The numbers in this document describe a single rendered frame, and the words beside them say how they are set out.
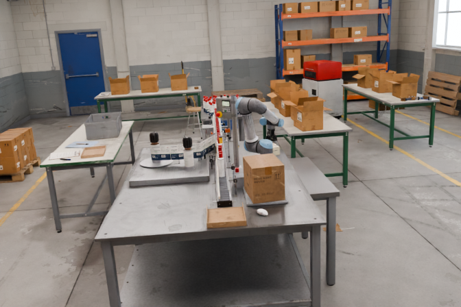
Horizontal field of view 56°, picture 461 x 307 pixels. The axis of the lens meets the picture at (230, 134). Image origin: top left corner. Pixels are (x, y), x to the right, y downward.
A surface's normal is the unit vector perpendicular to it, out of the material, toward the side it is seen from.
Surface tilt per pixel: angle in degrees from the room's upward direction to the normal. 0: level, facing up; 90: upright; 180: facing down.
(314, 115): 92
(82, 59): 90
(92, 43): 90
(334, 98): 90
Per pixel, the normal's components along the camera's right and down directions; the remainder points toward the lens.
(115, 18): 0.10, 0.25
